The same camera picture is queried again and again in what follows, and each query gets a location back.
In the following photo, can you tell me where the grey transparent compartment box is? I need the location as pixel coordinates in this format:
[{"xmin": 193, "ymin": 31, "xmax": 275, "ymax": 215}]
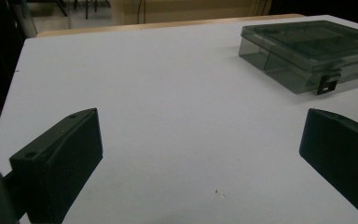
[{"xmin": 238, "ymin": 20, "xmax": 358, "ymax": 95}]

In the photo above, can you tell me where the light wooden cabinet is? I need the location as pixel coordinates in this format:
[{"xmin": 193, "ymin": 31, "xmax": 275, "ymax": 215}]
[{"xmin": 110, "ymin": 0, "xmax": 273, "ymax": 26}]

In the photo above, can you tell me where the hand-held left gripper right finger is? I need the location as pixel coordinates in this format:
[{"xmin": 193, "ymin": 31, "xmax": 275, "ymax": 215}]
[{"xmin": 298, "ymin": 107, "xmax": 358, "ymax": 223}]

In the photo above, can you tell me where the black hanging cable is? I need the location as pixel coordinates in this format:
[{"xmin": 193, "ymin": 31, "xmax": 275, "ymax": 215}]
[{"xmin": 135, "ymin": 0, "xmax": 147, "ymax": 24}]

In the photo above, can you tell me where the wooden board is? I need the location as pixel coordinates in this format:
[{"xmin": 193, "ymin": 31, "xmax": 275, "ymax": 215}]
[{"xmin": 36, "ymin": 13, "xmax": 306, "ymax": 38}]

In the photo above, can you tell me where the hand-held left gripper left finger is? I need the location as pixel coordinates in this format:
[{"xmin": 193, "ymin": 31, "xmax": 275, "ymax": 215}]
[{"xmin": 8, "ymin": 107, "xmax": 103, "ymax": 224}]

